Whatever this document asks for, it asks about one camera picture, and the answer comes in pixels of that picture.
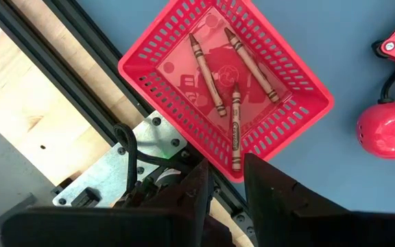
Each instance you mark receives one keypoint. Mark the red slotted basket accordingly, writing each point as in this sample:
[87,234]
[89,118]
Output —
[170,65]

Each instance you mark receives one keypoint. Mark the wooden side board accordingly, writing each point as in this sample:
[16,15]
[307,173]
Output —
[29,120]

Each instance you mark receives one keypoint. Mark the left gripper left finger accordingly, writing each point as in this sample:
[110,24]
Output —
[98,226]

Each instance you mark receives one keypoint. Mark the black aluminium table frame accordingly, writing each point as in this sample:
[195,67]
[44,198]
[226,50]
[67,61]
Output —
[46,65]

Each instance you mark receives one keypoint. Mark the brown crayon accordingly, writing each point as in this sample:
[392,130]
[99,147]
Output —
[252,65]
[236,130]
[207,75]

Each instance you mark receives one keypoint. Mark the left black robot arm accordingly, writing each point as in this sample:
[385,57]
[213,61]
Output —
[142,193]

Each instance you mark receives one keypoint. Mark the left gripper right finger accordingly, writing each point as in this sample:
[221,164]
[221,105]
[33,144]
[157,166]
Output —
[303,223]

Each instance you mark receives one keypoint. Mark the red desk lamp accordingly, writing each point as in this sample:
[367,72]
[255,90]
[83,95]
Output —
[389,130]

